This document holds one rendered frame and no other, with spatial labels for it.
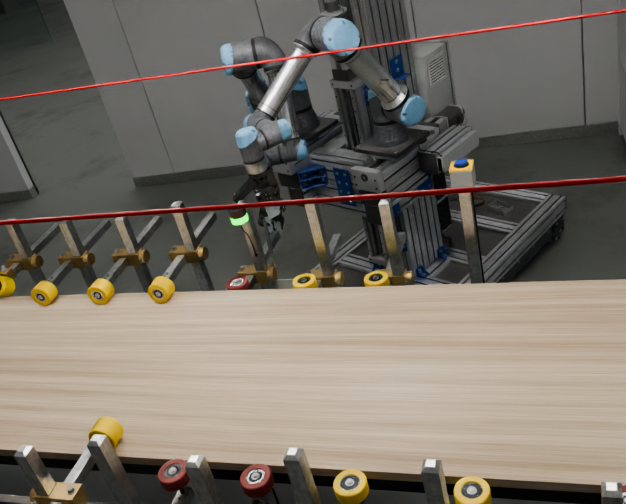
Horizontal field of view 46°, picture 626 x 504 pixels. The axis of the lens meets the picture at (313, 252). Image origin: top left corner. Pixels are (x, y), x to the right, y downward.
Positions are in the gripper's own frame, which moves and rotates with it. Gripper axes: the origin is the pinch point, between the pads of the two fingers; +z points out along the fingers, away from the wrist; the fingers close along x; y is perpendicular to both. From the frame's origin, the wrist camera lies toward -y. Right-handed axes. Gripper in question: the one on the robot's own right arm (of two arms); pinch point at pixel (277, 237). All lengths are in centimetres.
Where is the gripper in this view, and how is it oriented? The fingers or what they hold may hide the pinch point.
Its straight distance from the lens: 293.8
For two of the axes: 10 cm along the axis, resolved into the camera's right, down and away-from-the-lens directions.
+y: 2.6, -5.7, 7.8
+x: -9.4, 0.4, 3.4
